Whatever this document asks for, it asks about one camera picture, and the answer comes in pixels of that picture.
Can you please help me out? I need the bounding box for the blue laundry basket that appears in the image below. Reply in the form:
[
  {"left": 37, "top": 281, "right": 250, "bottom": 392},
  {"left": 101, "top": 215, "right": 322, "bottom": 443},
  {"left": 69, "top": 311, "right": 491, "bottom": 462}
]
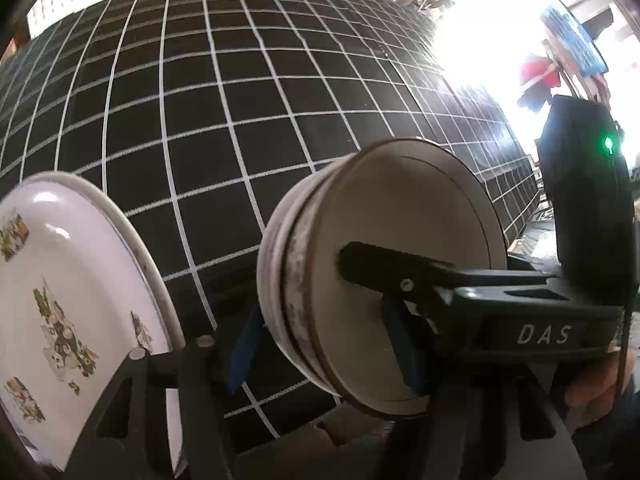
[{"left": 541, "top": 1, "right": 608, "bottom": 77}]

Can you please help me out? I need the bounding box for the white bowl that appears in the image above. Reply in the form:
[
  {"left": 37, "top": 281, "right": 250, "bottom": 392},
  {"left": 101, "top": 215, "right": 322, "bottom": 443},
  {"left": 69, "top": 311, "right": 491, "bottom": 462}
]
[{"left": 256, "top": 154, "right": 354, "bottom": 398}]

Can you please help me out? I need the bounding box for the black white grid tablecloth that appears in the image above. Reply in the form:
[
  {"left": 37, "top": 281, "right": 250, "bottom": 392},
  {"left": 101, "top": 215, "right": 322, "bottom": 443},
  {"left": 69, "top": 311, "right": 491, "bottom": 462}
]
[{"left": 0, "top": 0, "right": 544, "bottom": 456}]

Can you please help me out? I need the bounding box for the white floral plate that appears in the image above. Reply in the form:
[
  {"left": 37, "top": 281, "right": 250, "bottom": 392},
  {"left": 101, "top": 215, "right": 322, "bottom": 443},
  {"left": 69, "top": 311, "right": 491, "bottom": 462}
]
[{"left": 1, "top": 171, "right": 184, "bottom": 469}]

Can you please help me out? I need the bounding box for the patterned ceramic bowl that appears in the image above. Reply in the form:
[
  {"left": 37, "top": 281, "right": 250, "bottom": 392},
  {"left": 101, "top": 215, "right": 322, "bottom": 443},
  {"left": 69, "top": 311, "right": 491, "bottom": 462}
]
[{"left": 270, "top": 138, "right": 506, "bottom": 417}]

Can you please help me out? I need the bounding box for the person's right hand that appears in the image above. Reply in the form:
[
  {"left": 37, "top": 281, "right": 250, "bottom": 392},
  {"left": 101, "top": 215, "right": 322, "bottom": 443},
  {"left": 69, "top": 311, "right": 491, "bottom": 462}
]
[{"left": 564, "top": 347, "right": 639, "bottom": 428}]

